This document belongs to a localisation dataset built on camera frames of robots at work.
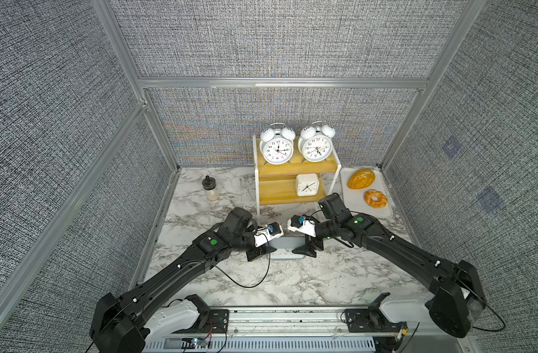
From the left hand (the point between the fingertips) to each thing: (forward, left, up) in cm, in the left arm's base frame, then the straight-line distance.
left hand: (274, 240), depth 74 cm
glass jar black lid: (+33, +28, -8) cm, 44 cm away
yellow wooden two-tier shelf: (+26, -2, -1) cm, 26 cm away
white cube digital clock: (+21, -14, +3) cm, 26 cm away
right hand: (+3, -7, -1) cm, 8 cm away
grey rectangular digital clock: (-2, -3, 0) cm, 4 cm away
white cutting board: (+28, -41, -18) cm, 53 cm away
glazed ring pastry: (+24, -52, -16) cm, 59 cm away
